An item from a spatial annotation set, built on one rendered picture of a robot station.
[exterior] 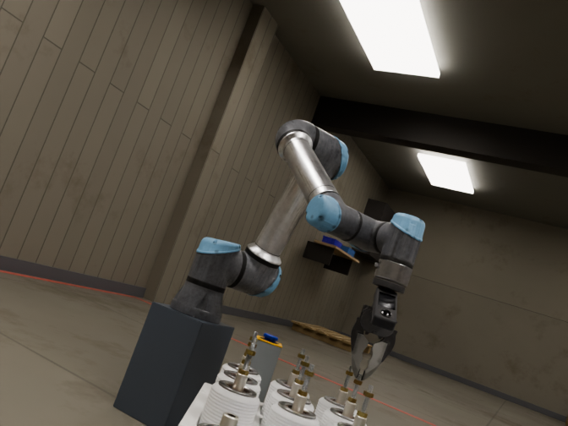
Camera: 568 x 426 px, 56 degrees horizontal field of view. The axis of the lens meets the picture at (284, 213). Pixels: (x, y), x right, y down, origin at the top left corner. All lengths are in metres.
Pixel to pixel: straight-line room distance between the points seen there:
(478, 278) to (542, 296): 0.92
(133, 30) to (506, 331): 6.88
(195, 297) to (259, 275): 0.20
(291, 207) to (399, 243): 0.47
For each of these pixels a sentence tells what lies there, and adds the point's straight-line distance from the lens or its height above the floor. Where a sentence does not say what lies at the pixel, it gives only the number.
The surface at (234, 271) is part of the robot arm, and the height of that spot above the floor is 0.45.
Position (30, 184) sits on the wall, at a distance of 3.58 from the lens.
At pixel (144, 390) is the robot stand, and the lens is 1.56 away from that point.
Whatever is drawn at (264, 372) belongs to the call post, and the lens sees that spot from 1.43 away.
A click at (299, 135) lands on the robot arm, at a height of 0.85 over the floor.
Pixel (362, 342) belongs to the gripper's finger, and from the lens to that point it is 1.18.
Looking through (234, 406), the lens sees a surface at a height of 0.23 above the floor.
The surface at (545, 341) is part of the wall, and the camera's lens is 8.86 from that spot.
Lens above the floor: 0.46
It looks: 7 degrees up
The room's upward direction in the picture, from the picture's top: 20 degrees clockwise
